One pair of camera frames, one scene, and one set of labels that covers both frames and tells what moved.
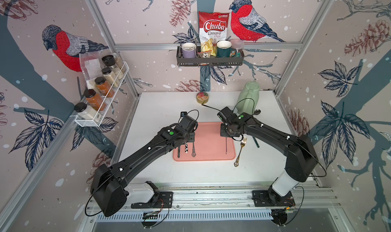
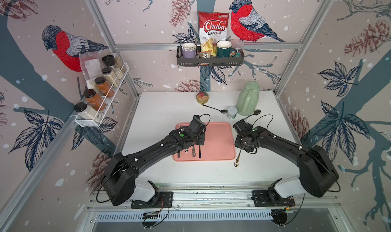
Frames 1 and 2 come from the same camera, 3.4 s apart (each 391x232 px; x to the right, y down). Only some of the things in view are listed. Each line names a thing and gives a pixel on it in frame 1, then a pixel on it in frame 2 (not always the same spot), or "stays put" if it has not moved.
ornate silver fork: x=193 y=154 stays put
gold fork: x=243 y=143 stays put
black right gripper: x=222 y=134 -> x=236 y=144
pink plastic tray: x=210 y=145 stays put
